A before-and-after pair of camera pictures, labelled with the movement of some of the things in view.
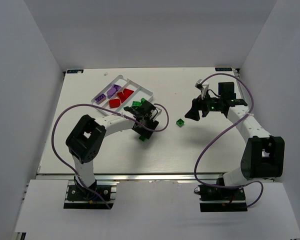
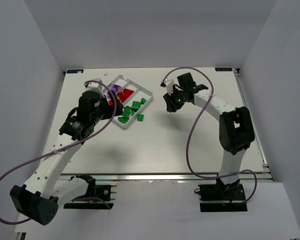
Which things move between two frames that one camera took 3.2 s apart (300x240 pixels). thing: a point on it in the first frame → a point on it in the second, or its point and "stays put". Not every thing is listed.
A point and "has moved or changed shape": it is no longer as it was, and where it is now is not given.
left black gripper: (138, 111) → (112, 107)
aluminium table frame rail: (131, 177) stays put
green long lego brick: (143, 138) has moved or changed shape
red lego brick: (126, 94) stays put
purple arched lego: (117, 87) stays put
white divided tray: (121, 93) stays put
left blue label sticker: (74, 71) stays put
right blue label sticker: (222, 69) stays put
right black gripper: (201, 107) → (170, 103)
